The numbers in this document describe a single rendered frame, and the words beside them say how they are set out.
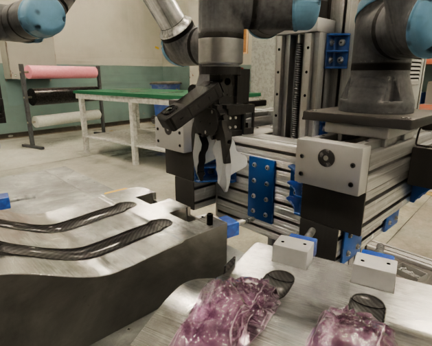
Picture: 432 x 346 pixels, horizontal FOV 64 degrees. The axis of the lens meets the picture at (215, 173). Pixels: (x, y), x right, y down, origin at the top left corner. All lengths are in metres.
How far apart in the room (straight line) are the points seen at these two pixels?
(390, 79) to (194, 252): 0.51
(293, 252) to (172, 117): 0.27
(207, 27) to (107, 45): 7.49
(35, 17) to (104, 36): 7.29
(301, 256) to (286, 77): 0.63
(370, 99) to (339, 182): 0.19
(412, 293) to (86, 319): 0.40
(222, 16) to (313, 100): 0.47
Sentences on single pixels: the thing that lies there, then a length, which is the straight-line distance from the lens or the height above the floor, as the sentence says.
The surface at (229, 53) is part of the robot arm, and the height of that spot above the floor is 1.15.
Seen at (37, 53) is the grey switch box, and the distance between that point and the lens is 7.07.
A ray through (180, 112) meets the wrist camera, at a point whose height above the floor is 1.06.
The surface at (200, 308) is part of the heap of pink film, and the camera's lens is 0.33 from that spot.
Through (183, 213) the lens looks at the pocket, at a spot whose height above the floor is 0.88.
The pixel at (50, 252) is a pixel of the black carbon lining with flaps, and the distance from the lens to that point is 0.50.
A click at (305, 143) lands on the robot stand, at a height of 0.98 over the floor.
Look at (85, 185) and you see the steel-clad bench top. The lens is 1.09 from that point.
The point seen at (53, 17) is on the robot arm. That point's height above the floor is 1.22.
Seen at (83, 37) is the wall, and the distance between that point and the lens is 7.81.
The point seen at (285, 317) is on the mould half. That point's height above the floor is 0.90.
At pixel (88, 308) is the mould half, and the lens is 0.46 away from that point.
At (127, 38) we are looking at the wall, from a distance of 8.34.
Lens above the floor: 1.12
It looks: 16 degrees down
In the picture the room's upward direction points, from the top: straight up
